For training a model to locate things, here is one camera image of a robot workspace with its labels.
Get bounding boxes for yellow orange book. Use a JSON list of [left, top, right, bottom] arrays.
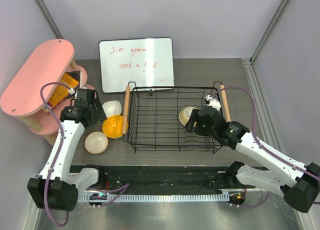
[[47, 73, 80, 110]]

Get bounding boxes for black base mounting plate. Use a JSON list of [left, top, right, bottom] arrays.
[[69, 165, 256, 191]]

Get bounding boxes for black wire dish rack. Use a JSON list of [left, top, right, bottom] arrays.
[[122, 81, 222, 153]]

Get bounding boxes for white slotted cable duct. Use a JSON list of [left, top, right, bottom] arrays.
[[78, 192, 230, 203]]

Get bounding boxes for dark purple book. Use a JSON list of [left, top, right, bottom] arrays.
[[66, 70, 81, 82]]

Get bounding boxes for orange yellow ribbed bowl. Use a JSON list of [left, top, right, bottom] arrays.
[[102, 115, 124, 139]]

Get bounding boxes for green square bowl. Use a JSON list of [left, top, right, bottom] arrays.
[[102, 100, 122, 118]]

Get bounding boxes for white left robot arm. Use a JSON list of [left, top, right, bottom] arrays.
[[27, 88, 107, 212]]

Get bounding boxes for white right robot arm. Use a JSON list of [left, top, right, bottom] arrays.
[[185, 106, 320, 213]]

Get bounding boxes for pink three-tier shelf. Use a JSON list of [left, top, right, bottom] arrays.
[[0, 39, 88, 145]]

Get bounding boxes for beige floral ceramic bowl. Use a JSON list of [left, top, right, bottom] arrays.
[[84, 132, 109, 155]]

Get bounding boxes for whiteboard with red writing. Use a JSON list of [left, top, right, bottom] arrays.
[[98, 37, 175, 93]]

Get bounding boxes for yellow dotted white bowl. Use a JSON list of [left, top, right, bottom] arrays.
[[178, 106, 196, 126]]

